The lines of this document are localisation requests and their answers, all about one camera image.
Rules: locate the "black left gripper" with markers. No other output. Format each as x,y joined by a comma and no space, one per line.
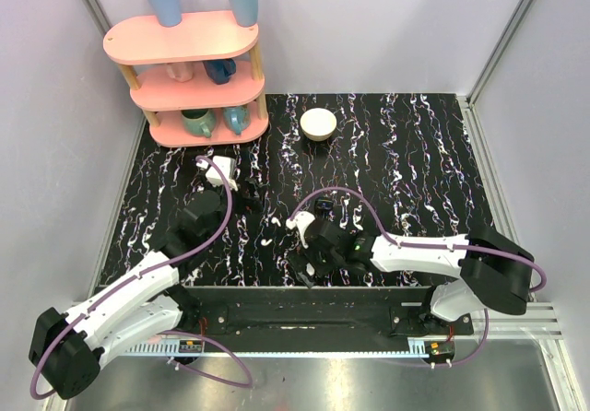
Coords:
244,192

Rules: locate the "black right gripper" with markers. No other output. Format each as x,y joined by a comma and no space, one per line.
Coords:
319,269

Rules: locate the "black earbud charging case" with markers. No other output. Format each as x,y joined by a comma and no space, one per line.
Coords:
323,206

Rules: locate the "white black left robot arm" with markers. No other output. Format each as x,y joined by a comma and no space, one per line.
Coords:
69,349

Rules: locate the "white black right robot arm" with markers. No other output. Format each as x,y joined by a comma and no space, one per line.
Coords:
488,271

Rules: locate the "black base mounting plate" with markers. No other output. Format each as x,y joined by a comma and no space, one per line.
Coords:
389,310

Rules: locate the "blue butterfly mug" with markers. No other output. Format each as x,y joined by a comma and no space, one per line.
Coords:
237,119

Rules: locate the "green ceramic mug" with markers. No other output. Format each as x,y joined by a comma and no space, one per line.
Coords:
199,122

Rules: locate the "cream white bowl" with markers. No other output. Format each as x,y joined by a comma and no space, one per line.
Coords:
318,124

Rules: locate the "pink three-tier shelf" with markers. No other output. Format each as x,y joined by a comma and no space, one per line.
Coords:
141,48

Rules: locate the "dark blue mug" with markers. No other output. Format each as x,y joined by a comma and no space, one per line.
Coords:
220,71

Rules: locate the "pink mug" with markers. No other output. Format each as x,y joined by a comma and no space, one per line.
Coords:
180,72

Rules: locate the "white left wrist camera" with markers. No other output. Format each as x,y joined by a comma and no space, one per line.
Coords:
218,170

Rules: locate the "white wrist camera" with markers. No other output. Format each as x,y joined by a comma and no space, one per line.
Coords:
218,170
301,221

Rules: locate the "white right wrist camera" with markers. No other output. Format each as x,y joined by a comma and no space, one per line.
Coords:
301,221

